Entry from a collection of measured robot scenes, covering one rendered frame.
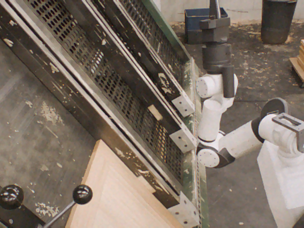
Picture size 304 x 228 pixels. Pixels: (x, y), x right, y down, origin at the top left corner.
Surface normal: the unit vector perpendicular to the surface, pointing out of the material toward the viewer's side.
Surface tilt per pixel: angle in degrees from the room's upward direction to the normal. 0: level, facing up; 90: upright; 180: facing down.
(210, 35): 80
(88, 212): 58
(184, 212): 90
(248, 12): 90
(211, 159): 90
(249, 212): 0
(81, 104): 90
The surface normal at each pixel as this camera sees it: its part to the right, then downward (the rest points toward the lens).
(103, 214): 0.82, -0.44
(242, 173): -0.05, -0.84
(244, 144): -0.41, 0.52
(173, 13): -0.07, 0.55
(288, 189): -0.43, -0.77
